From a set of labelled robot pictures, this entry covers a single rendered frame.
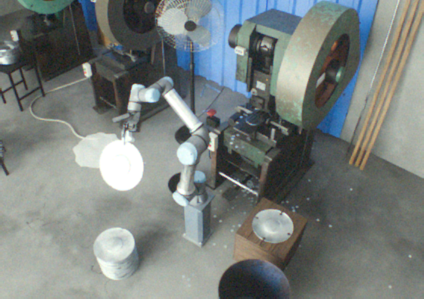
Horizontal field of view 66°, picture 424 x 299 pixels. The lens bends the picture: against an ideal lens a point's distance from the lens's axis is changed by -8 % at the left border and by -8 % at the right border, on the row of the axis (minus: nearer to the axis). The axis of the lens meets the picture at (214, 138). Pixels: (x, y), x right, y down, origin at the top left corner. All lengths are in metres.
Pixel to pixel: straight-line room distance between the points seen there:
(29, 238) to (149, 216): 1.02
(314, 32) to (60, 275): 2.40
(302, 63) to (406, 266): 1.89
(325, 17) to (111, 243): 2.02
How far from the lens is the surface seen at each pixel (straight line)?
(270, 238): 2.48
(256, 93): 2.60
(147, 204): 3.11
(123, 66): 3.68
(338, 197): 3.35
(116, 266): 2.58
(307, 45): 1.98
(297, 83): 1.99
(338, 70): 2.28
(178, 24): 2.93
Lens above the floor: 2.37
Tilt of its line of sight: 40 degrees down
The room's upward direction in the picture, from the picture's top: 2 degrees clockwise
